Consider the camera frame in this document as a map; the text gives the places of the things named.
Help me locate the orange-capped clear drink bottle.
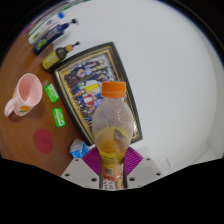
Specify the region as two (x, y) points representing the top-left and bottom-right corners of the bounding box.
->
(91, 81), (135, 191)

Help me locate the flat round red coaster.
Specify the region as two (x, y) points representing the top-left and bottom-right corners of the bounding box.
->
(33, 128), (54, 155)

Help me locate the brown yellow-labelled pump bottle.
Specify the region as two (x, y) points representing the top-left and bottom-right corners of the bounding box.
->
(41, 41), (81, 72)

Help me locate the blue tissue pack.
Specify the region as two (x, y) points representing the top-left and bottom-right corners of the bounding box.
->
(68, 138), (90, 160)

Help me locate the dark blue pump bottle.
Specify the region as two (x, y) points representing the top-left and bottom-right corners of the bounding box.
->
(32, 18), (78, 56)

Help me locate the pink patterned mug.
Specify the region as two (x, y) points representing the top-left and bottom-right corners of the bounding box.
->
(3, 72), (44, 118)

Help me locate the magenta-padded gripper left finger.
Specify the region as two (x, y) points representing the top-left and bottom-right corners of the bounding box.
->
(60, 146), (104, 190)

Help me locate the dark framed group picture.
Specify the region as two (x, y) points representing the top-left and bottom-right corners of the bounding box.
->
(50, 41), (144, 146)

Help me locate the white blue-capped bottle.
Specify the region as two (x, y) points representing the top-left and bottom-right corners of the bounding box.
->
(27, 12), (66, 45)

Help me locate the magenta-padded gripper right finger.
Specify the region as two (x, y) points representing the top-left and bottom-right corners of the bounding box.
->
(121, 146), (163, 190)

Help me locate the small green packet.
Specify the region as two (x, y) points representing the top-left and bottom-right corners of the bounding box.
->
(44, 83), (60, 104)
(52, 106), (67, 129)

